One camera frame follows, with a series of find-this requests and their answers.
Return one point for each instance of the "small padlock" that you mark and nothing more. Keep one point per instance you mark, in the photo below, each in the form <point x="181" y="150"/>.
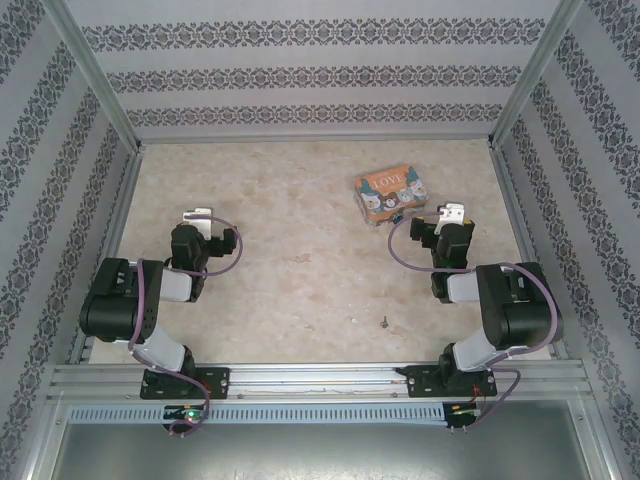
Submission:
<point x="398" y="218"/>

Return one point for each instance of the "orange LOVE bear tin box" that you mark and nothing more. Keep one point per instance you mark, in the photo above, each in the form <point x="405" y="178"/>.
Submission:
<point x="392" y="195"/>

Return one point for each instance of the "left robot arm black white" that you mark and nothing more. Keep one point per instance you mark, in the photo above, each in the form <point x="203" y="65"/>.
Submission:
<point x="115" y="305"/>

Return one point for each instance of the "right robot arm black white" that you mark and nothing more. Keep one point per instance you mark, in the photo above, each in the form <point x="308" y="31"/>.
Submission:
<point x="525" y="310"/>

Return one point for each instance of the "left circuit board green LED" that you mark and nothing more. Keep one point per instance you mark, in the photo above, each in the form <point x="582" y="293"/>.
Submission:
<point x="187" y="413"/>

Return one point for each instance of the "right circuit board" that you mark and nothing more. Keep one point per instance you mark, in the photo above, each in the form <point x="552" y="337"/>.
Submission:
<point x="464" y="410"/>

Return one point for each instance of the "grey metal sheet panel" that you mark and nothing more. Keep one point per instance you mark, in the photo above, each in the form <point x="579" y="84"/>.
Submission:
<point x="320" y="452"/>

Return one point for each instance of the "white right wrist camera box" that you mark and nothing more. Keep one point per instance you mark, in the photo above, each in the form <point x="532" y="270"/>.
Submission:
<point x="452" y="212"/>

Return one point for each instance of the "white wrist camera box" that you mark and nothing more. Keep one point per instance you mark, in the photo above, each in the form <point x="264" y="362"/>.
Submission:
<point x="200" y="215"/>
<point x="452" y="212"/>

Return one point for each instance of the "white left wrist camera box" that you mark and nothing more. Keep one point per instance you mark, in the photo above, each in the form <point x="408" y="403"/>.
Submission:
<point x="200" y="215"/>

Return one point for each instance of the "aluminium side rail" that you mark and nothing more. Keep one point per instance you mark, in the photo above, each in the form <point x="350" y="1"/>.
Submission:
<point x="112" y="240"/>
<point x="525" y="240"/>

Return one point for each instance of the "aluminium back rail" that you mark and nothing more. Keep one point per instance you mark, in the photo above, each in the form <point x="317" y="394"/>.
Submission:
<point x="315" y="139"/>

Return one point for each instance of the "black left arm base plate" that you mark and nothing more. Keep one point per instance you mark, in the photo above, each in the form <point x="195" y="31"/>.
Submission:
<point x="220" y="382"/>

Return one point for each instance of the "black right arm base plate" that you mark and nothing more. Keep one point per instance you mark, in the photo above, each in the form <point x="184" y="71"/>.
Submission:
<point x="420" y="381"/>

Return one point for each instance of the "aluminium mounting rail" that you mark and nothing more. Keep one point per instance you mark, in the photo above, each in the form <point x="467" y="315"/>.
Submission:
<point x="310" y="380"/>

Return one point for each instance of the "aluminium frame post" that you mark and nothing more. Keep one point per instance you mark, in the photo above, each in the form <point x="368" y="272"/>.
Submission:
<point x="535" y="70"/>
<point x="95" y="75"/>

